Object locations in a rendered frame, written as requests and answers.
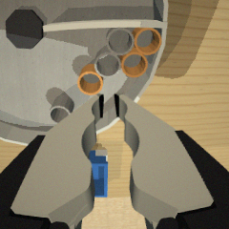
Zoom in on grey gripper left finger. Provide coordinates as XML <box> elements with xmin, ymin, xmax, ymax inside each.
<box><xmin>0</xmin><ymin>94</ymin><xmax>104</xmax><ymax>229</ymax></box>

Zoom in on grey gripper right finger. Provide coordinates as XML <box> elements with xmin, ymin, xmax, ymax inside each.
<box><xmin>114</xmin><ymin>93</ymin><xmax>229</xmax><ymax>229</ymax></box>

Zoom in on grey metal sleeve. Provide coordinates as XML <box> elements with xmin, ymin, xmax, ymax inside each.
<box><xmin>94</xmin><ymin>47</ymin><xmax>121</xmax><ymax>78</ymax></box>
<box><xmin>106</xmin><ymin>28</ymin><xmax>135</xmax><ymax>55</ymax></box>
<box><xmin>49</xmin><ymin>95</ymin><xmax>74</xmax><ymax>124</ymax></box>

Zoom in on bronze bushing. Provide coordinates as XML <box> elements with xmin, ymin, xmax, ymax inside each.
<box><xmin>119</xmin><ymin>47</ymin><xmax>148</xmax><ymax>77</ymax></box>
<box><xmin>77</xmin><ymin>64</ymin><xmax>103</xmax><ymax>95</ymax></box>
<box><xmin>132</xmin><ymin>28</ymin><xmax>161</xmax><ymax>55</ymax></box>

